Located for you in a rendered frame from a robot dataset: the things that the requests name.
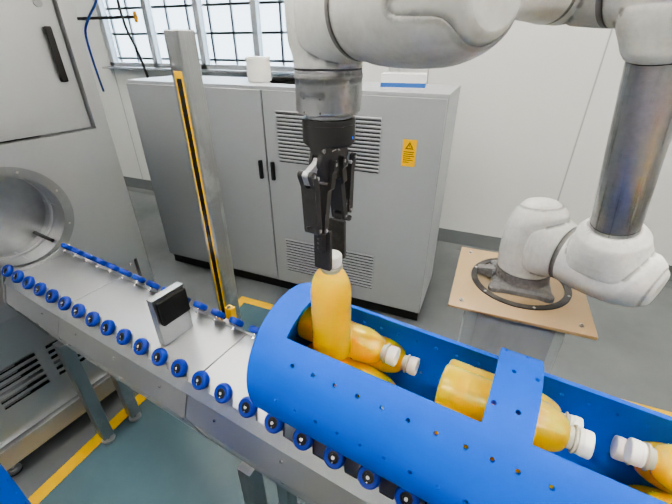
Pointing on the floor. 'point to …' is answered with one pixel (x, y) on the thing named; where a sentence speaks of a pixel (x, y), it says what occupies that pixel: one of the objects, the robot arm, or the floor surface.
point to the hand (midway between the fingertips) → (330, 244)
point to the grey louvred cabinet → (225, 120)
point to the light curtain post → (202, 161)
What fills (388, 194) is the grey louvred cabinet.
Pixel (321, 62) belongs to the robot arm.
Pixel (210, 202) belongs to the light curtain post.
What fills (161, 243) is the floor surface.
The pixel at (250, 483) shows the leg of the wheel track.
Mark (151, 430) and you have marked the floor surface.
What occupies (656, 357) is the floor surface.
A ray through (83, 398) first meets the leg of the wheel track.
